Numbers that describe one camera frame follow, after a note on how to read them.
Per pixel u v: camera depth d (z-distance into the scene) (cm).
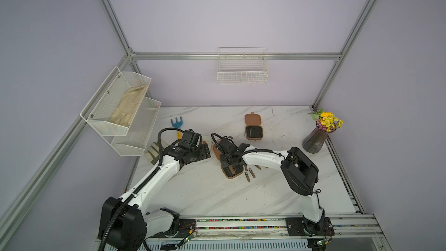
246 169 91
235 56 93
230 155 71
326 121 81
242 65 95
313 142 91
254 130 107
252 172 91
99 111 67
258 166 61
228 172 89
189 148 63
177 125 110
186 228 73
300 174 51
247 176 89
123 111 77
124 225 39
